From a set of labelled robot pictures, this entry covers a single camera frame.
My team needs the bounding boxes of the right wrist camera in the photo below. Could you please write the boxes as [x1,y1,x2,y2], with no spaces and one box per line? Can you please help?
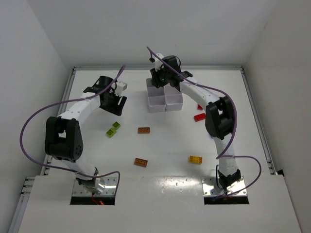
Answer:
[149,53,164,71]

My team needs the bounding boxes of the long red lego brick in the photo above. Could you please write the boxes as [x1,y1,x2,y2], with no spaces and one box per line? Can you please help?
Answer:
[193,113,206,122]

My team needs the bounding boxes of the right white compartment tray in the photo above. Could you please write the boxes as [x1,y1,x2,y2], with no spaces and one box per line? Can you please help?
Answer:
[164,85,183,112]

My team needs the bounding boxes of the yellow lego brick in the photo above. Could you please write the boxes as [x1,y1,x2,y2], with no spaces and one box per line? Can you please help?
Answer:
[189,156,203,164]

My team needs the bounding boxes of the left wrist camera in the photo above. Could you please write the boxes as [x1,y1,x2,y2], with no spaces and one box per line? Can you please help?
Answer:
[115,82,127,96]

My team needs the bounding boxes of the metal base plate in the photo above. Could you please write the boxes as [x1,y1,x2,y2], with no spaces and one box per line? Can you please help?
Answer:
[202,176,248,198]
[72,177,118,197]

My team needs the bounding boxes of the lime green lego brick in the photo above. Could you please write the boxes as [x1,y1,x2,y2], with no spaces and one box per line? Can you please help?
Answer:
[112,121,121,130]

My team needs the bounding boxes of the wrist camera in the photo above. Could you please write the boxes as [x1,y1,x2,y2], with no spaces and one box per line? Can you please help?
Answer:
[149,53,164,71]
[115,82,127,96]

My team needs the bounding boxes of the white compartment tray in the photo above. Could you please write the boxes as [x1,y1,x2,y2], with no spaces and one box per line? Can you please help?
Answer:
[164,85,183,112]
[146,78,166,113]

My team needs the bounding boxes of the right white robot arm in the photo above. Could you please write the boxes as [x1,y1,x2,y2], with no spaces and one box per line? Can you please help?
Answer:
[149,53,241,190]

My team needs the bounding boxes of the brown lego plate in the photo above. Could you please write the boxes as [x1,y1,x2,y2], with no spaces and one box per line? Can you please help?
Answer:
[138,127,150,134]
[134,158,148,167]

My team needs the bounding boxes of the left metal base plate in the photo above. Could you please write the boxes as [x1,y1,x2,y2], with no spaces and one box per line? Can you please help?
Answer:
[72,177,118,197]

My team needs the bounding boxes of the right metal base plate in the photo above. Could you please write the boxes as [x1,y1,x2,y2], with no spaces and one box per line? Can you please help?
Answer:
[202,176,248,198]

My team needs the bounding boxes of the left white compartment tray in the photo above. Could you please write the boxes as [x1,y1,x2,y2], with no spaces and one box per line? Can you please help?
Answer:
[146,78,166,113]

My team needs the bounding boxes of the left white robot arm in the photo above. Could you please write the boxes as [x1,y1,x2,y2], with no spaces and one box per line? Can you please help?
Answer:
[45,76,127,194]

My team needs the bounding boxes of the red wires under table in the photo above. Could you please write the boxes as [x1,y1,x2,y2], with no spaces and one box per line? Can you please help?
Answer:
[91,194,105,206]

